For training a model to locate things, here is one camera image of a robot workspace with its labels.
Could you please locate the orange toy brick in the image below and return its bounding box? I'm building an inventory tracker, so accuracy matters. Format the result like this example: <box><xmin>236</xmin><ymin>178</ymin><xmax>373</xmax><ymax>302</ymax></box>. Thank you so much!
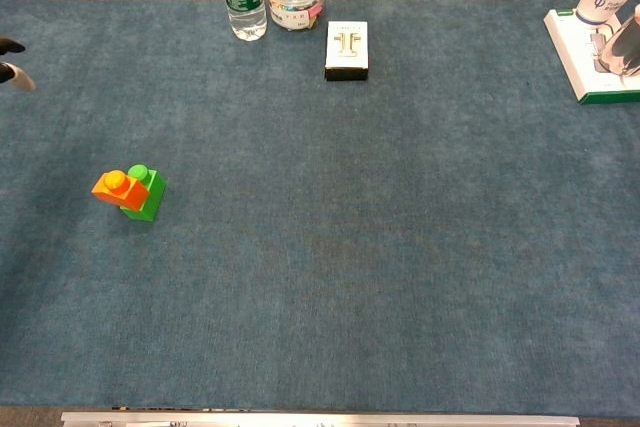
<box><xmin>91</xmin><ymin>169</ymin><xmax>151</xmax><ymax>212</ymax></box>

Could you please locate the white box black base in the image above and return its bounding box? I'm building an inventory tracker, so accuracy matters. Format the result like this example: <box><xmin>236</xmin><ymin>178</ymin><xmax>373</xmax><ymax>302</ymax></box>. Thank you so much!
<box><xmin>324</xmin><ymin>20</ymin><xmax>370</xmax><ymax>82</ymax></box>

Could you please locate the shiny metal pitcher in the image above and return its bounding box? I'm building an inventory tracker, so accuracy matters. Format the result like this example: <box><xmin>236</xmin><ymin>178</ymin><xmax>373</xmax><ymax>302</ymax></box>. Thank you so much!
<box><xmin>598</xmin><ymin>1</ymin><xmax>640</xmax><ymax>79</ymax></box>

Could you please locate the flat white green box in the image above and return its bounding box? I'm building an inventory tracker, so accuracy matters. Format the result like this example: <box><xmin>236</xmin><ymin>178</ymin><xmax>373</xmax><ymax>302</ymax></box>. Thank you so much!
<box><xmin>543</xmin><ymin>8</ymin><xmax>640</xmax><ymax>106</ymax></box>

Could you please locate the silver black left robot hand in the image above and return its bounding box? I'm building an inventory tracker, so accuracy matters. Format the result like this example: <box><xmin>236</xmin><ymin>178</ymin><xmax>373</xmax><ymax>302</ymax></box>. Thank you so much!
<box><xmin>0</xmin><ymin>36</ymin><xmax>37</xmax><ymax>92</ymax></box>

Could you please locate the aluminium rail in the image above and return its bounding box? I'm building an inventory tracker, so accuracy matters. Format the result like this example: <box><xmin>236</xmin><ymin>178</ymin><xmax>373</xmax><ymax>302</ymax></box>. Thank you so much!
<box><xmin>60</xmin><ymin>411</ymin><xmax>581</xmax><ymax>427</ymax></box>

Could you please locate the blue felt table cloth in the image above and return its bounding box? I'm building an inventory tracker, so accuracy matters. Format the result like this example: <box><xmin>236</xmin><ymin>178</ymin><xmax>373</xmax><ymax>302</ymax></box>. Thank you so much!
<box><xmin>0</xmin><ymin>0</ymin><xmax>640</xmax><ymax>413</ymax></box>

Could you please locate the green toy brick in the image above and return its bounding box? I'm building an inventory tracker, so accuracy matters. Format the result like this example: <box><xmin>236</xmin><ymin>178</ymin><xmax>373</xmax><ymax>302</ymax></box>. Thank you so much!
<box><xmin>119</xmin><ymin>163</ymin><xmax>167</xmax><ymax>223</ymax></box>

